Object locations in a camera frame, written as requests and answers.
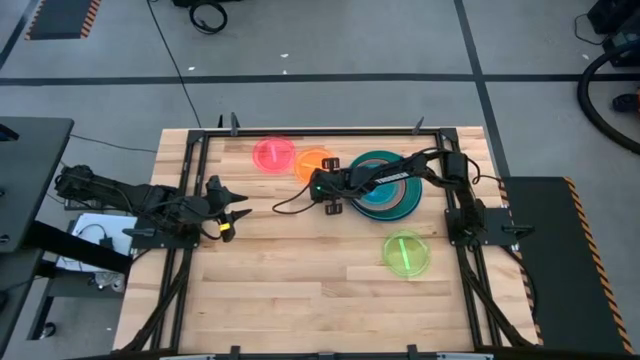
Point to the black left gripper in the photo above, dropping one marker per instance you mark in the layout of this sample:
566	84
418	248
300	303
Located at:
202	212

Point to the clear cyan plastic plate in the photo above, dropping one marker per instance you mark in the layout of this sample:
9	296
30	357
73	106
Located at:
382	199

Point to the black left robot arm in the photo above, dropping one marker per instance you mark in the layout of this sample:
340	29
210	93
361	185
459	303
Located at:
125	195

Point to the clear pink plastic plate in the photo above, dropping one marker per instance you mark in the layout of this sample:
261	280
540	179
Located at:
267	155

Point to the large blue plastic plate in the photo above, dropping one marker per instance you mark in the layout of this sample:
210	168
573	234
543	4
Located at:
380	218

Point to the large hazard striped black mat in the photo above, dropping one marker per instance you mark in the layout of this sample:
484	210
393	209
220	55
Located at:
560	260

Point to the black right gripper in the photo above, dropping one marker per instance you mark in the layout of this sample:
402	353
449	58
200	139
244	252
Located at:
330	185

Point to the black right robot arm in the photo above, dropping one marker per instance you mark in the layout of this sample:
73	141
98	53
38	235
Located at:
460	170

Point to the black aluminium table frame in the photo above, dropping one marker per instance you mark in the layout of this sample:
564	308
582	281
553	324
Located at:
350	133

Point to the clear orange plastic plate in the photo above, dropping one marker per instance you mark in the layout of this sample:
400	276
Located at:
306	165

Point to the black table clamp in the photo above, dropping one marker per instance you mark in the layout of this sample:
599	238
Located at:
418	126
235	351
234	125
412	350

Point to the dark grey equipment cart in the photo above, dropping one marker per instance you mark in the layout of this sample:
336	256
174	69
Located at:
30	175

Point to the large teal plastic plate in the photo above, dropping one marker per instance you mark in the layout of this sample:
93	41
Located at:
412	200

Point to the small hazard striped black mat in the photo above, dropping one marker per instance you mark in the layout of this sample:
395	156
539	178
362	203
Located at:
60	17

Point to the black equipment case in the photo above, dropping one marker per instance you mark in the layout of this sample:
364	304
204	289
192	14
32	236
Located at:
625	20

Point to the clear green plastic plate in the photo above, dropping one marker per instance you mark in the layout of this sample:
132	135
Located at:
417	250

